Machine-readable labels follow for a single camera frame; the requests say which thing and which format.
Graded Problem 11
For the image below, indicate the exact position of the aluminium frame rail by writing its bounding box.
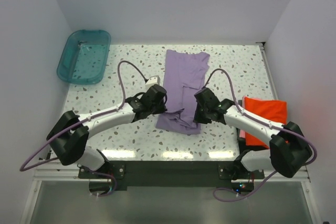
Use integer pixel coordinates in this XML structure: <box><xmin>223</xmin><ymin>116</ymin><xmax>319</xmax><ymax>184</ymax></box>
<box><xmin>34</xmin><ymin>161</ymin><xmax>310</xmax><ymax>182</ymax></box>

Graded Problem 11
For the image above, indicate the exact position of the pink folded t shirt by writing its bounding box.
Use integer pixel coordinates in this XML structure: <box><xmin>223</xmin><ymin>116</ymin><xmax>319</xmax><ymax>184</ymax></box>
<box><xmin>239</xmin><ymin>96</ymin><xmax>247</xmax><ymax>139</ymax></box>

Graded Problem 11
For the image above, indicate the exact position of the purple t shirt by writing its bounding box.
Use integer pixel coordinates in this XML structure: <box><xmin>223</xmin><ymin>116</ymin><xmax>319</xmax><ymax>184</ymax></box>
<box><xmin>156</xmin><ymin>50</ymin><xmax>210</xmax><ymax>135</ymax></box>

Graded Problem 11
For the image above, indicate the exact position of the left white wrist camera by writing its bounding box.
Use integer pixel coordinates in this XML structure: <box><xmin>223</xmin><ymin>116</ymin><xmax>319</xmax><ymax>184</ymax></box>
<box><xmin>145</xmin><ymin>76</ymin><xmax>161</xmax><ymax>90</ymax></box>

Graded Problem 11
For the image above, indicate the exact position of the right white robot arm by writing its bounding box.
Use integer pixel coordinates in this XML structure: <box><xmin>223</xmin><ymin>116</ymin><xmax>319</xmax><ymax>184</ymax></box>
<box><xmin>194</xmin><ymin>88</ymin><xmax>314</xmax><ymax>178</ymax></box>

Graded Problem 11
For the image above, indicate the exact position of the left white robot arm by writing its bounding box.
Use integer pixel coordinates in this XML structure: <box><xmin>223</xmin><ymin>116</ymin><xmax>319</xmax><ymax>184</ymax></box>
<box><xmin>47</xmin><ymin>84</ymin><xmax>167</xmax><ymax>178</ymax></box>

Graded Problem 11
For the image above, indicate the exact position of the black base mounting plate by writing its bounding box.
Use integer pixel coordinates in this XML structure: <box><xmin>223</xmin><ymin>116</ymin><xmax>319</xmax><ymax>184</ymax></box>
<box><xmin>78</xmin><ymin>159</ymin><xmax>266</xmax><ymax>193</ymax></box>

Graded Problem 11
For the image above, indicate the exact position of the teal plastic basket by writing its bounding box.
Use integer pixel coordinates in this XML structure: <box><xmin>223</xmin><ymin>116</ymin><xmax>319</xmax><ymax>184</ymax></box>
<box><xmin>57</xmin><ymin>29</ymin><xmax>111</xmax><ymax>85</ymax></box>

